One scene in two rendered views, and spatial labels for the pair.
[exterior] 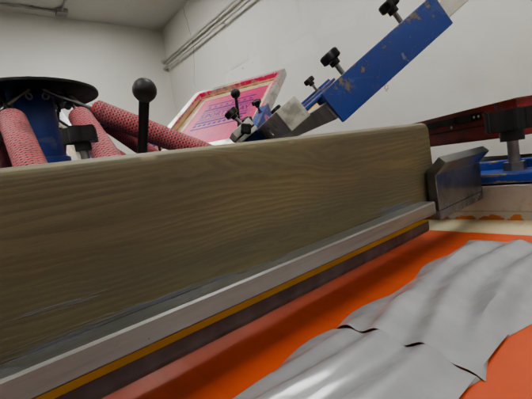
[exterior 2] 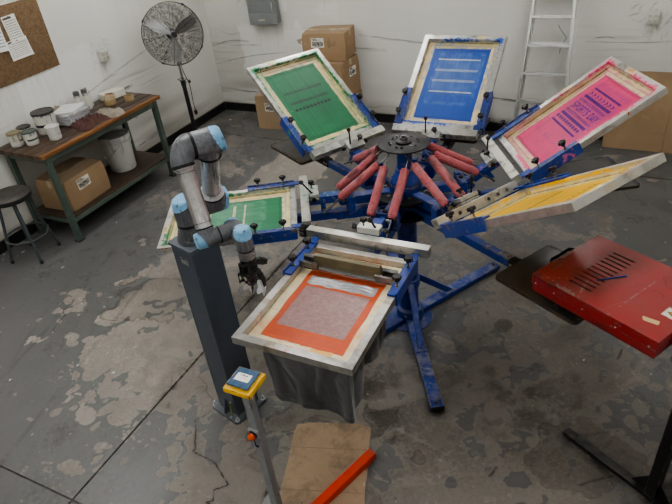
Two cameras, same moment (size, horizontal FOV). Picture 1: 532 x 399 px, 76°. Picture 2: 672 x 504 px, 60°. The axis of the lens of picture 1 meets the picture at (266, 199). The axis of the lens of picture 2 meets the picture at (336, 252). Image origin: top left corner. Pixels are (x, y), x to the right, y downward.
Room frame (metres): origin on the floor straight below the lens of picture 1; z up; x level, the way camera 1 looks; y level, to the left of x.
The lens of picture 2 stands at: (-0.73, -2.12, 2.67)
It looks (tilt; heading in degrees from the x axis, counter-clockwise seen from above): 34 degrees down; 67
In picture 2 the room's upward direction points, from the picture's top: 7 degrees counter-clockwise
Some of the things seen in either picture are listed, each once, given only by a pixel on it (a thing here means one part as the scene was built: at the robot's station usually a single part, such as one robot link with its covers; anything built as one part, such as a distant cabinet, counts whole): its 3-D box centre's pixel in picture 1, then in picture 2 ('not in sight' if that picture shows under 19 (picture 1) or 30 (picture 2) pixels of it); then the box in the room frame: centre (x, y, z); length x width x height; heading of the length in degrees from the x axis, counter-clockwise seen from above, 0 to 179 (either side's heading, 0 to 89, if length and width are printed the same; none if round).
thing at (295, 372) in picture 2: not in sight; (307, 378); (-0.19, -0.31, 0.74); 0.45 x 0.03 x 0.43; 128
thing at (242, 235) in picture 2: not in sight; (243, 238); (-0.28, -0.03, 1.38); 0.09 x 0.08 x 0.11; 92
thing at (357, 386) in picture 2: not in sight; (369, 354); (0.12, -0.33, 0.74); 0.46 x 0.04 x 0.42; 38
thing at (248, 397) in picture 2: not in sight; (263, 453); (-0.48, -0.39, 0.48); 0.22 x 0.22 x 0.96; 38
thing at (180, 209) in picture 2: not in sight; (186, 208); (-0.42, 0.41, 1.37); 0.13 x 0.12 x 0.14; 2
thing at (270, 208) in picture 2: not in sight; (253, 201); (0.02, 0.86, 1.05); 1.08 x 0.61 x 0.23; 158
